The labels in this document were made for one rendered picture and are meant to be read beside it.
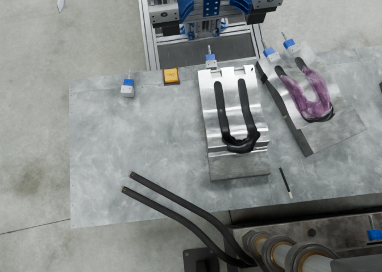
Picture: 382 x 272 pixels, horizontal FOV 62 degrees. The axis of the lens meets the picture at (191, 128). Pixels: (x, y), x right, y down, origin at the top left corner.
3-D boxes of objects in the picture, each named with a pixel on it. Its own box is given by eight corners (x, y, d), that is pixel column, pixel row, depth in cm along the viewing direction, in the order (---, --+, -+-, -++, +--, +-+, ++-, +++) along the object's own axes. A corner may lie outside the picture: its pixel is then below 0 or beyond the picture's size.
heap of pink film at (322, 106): (275, 78, 149) (279, 70, 141) (308, 64, 151) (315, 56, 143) (302, 127, 142) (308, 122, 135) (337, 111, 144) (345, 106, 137)
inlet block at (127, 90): (126, 71, 157) (124, 66, 152) (136, 72, 157) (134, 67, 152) (123, 96, 154) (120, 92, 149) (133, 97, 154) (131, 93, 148)
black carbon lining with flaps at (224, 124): (211, 83, 148) (212, 74, 138) (246, 79, 148) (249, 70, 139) (222, 157, 138) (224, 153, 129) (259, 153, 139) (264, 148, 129)
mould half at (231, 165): (197, 78, 156) (197, 66, 143) (250, 73, 156) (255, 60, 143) (210, 181, 142) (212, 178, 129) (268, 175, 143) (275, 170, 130)
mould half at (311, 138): (255, 65, 157) (259, 54, 147) (302, 46, 160) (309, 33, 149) (305, 157, 145) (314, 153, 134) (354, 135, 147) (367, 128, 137)
